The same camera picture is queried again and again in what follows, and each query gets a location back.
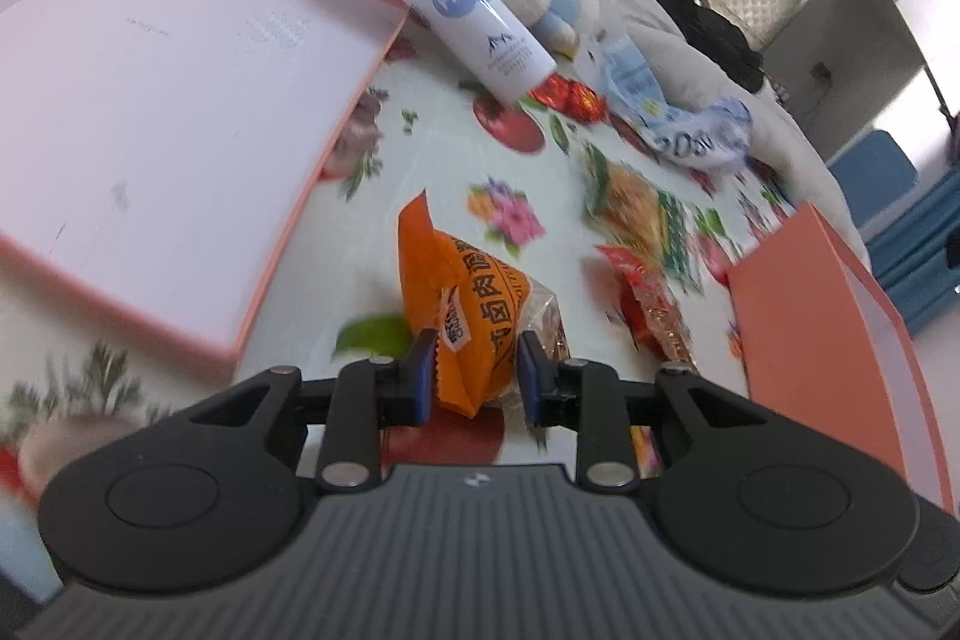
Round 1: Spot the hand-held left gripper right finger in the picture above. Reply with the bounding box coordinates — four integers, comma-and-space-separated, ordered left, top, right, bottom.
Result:
517, 331, 766, 491

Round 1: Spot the clear green snack packet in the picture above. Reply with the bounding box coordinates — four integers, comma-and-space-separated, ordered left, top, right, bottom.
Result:
585, 149, 702, 292

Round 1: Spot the red gold snack packet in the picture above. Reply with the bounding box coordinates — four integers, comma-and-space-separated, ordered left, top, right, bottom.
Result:
529, 74, 607, 122

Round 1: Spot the blue chair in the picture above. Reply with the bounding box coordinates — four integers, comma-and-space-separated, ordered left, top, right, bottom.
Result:
825, 128, 960, 335

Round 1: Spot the white blue crumpled bag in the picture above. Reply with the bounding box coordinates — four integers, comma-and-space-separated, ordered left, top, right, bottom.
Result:
649, 96, 755, 176

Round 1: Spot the pink box lid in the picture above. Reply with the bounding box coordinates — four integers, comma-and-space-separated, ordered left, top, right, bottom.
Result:
0, 0, 412, 365

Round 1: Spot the pink cardboard box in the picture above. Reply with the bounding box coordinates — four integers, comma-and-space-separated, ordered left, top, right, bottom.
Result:
727, 201, 960, 513

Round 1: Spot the orange snack packet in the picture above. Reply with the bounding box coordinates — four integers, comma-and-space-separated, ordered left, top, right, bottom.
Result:
396, 190, 563, 417

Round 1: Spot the floral bed sheet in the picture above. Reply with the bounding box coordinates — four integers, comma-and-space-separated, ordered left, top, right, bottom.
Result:
0, 0, 878, 506

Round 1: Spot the grey blanket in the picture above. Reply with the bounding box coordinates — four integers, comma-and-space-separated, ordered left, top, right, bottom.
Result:
270, 0, 841, 184

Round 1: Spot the light blue packet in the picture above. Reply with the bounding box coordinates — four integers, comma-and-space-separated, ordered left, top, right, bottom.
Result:
600, 36, 668, 131

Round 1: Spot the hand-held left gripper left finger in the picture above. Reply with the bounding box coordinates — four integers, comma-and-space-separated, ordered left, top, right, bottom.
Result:
186, 329, 437, 491

